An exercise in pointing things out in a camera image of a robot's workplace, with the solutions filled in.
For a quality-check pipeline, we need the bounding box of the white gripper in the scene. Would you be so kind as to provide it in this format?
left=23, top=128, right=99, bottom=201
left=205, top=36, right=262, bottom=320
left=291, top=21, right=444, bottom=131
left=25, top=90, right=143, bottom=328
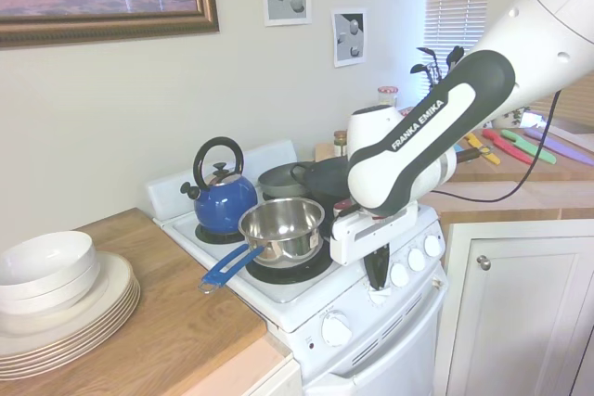
left=329, top=204, right=421, bottom=293

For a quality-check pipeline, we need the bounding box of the white burner knob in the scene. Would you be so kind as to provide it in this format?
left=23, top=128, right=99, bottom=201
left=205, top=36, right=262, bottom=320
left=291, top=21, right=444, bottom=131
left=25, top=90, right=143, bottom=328
left=407, top=247, right=426, bottom=272
left=368, top=285, right=394, bottom=307
left=423, top=234, right=443, bottom=258
left=389, top=262, right=410, bottom=287

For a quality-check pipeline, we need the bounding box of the white electric stove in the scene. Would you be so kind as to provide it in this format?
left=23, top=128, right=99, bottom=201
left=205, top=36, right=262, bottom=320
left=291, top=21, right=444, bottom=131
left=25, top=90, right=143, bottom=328
left=145, top=138, right=449, bottom=396

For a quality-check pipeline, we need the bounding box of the large white oven temperature knob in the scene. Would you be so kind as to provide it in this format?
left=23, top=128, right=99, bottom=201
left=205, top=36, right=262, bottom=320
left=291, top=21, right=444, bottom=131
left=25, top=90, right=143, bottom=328
left=320, top=311, right=353, bottom=349

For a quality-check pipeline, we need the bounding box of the black electric burner coil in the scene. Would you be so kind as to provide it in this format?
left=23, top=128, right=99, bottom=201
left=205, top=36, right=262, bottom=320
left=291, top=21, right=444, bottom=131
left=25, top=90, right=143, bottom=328
left=244, top=237, right=336, bottom=286
left=194, top=222, right=248, bottom=246

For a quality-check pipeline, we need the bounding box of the white oven door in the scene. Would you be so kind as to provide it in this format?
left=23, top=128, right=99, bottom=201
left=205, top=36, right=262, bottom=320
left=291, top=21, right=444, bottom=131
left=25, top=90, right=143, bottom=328
left=302, top=287, right=449, bottom=396

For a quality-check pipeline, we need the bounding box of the black wok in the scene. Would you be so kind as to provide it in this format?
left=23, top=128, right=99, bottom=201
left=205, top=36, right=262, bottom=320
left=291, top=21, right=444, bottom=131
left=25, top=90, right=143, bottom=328
left=291, top=145, right=494, bottom=205

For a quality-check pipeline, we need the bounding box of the glass spice jar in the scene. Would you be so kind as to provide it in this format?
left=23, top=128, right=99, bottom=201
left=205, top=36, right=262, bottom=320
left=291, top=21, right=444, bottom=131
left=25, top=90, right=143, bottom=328
left=332, top=130, right=350, bottom=158

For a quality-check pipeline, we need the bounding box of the white cabinet door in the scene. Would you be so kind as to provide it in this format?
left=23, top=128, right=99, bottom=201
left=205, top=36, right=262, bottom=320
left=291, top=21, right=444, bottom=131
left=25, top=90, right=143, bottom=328
left=445, top=222, right=594, bottom=396

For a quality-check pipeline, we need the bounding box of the yellow knife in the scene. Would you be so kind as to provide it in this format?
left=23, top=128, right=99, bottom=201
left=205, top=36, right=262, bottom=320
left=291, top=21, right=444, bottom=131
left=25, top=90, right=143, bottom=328
left=463, top=132, right=503, bottom=167

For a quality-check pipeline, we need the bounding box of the jar with red checked lid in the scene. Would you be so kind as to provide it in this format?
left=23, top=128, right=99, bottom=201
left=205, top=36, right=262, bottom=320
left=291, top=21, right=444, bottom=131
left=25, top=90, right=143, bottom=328
left=376, top=84, right=401, bottom=109

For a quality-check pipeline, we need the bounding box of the red knife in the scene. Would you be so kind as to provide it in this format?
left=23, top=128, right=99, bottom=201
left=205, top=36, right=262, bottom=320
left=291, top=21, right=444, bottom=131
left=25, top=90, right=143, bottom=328
left=481, top=128, right=536, bottom=166

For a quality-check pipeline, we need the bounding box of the green knife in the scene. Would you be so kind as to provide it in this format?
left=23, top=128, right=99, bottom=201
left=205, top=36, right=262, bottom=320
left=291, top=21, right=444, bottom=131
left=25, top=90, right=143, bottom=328
left=499, top=129, right=557, bottom=166

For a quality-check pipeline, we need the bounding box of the white floral utensil crock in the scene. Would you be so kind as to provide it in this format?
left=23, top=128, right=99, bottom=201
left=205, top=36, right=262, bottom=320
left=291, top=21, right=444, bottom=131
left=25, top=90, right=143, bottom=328
left=503, top=106, right=529, bottom=128

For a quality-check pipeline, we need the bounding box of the purple knife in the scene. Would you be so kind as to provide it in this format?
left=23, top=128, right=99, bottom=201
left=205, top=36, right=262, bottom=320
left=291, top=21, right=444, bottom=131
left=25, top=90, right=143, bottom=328
left=523, top=127, right=594, bottom=166

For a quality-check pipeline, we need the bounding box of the medium grey shapes paper print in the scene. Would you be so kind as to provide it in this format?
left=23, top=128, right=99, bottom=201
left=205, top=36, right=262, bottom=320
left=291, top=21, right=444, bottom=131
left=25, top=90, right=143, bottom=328
left=330, top=7, right=368, bottom=69

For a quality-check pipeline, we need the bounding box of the white plate gold rim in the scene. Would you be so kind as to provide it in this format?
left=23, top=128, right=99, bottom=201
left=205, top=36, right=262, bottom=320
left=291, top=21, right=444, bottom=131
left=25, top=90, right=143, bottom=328
left=0, top=280, right=140, bottom=354
left=0, top=298, right=141, bottom=381
left=0, top=292, right=141, bottom=369
left=0, top=250, right=136, bottom=338
left=0, top=275, right=138, bottom=347
left=0, top=287, right=141, bottom=362

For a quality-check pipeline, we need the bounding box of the white bowl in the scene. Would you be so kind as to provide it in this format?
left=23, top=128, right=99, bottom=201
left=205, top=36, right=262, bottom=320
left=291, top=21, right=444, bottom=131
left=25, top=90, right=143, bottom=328
left=0, top=259, right=101, bottom=316
left=0, top=230, right=97, bottom=298

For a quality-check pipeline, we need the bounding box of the steel saucepan blue handle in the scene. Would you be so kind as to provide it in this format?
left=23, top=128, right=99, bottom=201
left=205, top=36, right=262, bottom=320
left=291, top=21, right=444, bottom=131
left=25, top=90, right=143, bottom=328
left=199, top=198, right=326, bottom=295

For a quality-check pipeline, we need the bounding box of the blue kettle black handle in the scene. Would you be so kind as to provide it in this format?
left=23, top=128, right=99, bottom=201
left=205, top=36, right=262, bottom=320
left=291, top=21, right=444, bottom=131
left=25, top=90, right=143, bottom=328
left=179, top=135, right=259, bottom=236

